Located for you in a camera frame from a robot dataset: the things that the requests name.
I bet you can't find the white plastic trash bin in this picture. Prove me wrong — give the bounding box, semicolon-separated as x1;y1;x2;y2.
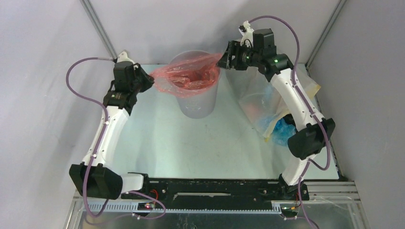
170;50;218;119

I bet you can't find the left aluminium corner post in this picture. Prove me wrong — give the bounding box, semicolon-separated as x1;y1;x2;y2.
80;0;118;61

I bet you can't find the grey slotted cable duct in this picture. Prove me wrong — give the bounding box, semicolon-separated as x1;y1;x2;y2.
83;202;286;215

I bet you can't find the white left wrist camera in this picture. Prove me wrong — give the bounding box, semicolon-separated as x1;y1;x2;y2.
114;50;135;64

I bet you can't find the large translucent plastic bag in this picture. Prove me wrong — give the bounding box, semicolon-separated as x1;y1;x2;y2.
225;67;324;138

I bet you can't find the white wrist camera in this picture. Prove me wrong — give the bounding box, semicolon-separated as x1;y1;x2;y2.
239;21;254;47
114;50;135;64

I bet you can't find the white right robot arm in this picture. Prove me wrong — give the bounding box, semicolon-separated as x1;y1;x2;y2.
217;29;336;199

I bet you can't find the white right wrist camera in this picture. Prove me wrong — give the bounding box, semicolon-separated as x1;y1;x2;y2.
239;21;254;47

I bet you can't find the aluminium corner post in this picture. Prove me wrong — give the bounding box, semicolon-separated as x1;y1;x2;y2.
305;0;347;70
80;0;118;61

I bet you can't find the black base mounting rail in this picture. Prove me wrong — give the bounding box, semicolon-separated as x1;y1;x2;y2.
140;178;309;212

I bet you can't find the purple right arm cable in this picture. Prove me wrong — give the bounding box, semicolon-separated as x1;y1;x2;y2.
248;16;332;229

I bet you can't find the red plastic trash bag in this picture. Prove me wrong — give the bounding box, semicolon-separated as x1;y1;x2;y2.
149;53;222;97

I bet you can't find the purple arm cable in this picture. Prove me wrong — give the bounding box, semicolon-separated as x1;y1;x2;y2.
65;57;166;220
248;16;332;229

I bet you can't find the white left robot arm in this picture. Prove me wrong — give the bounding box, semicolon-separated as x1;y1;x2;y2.
69;60;154;199

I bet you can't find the right aluminium corner post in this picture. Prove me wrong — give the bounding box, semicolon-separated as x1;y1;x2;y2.
305;0;347;70

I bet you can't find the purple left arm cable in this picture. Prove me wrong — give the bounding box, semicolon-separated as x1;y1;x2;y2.
65;57;166;220

